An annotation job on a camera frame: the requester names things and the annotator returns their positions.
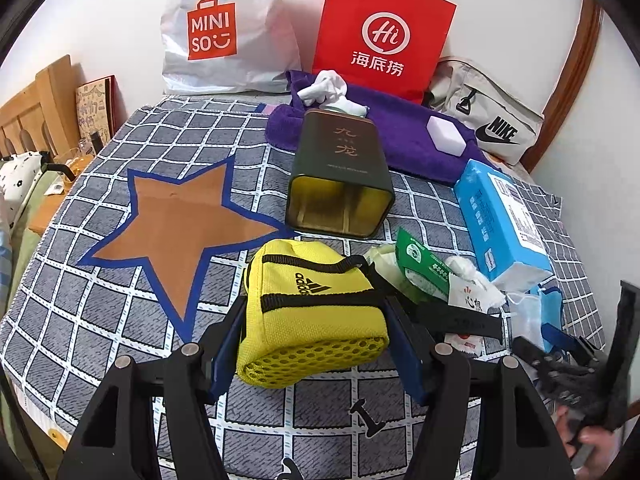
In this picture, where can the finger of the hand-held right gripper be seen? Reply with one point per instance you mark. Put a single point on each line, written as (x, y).
(555, 337)
(540, 365)

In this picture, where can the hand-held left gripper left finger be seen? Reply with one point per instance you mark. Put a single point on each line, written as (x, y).
(225, 360)

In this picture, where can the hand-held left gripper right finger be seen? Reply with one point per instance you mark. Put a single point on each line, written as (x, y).
(412, 365)

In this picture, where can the green wet wipe packet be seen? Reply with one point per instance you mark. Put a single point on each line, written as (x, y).
(417, 265)

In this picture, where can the person's right hand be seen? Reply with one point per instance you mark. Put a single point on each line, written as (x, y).
(595, 452)

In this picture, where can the blue face mask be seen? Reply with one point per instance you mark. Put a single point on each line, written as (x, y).
(525, 315)

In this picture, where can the small white and red sachet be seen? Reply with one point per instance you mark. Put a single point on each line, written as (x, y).
(462, 342)

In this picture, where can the white packet with red print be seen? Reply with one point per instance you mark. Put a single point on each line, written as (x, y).
(467, 295)

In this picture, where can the pale green packet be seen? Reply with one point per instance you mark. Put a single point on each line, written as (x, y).
(385, 265)

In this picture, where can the blue tissue pack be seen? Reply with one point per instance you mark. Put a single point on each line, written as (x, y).
(500, 220)

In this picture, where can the dark green tin box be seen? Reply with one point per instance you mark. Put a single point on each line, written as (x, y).
(335, 160)

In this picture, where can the white sponge block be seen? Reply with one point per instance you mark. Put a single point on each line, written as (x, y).
(446, 132)

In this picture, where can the wooden side table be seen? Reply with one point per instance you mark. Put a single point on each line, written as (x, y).
(47, 210)

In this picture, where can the purple towel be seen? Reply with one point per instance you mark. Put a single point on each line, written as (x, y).
(400, 125)

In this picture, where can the beige sling bag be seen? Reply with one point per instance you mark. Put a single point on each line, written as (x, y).
(495, 95)

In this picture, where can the white cloth with black dots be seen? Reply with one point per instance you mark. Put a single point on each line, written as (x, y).
(20, 175)

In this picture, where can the illustrated book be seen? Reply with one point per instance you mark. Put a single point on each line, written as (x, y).
(95, 105)

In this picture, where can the white and green sock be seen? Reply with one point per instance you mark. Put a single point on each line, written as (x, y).
(327, 87)

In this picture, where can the wooden headboard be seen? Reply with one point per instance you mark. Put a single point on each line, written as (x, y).
(50, 90)

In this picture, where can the red paper shopping bag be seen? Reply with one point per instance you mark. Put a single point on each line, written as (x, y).
(350, 20)

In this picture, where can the white plastic shopping bag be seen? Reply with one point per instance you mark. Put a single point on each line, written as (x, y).
(260, 10)

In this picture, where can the wooden bed frame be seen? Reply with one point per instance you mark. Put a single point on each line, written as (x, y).
(590, 35)

